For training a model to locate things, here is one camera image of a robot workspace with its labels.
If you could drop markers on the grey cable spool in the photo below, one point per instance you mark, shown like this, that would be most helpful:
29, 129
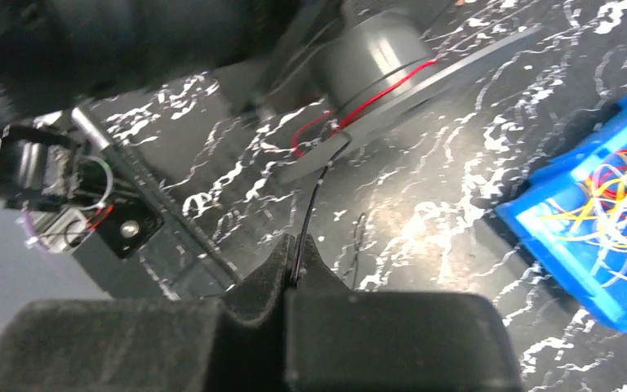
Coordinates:
379, 74

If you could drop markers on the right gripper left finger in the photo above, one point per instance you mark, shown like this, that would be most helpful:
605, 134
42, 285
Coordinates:
230, 342

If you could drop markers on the blue plastic bin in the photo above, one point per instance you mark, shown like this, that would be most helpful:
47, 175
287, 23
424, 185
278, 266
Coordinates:
573, 220

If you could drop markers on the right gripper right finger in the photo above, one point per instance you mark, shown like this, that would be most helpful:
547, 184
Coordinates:
338, 339

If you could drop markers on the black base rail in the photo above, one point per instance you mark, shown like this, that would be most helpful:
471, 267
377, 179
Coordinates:
179, 254

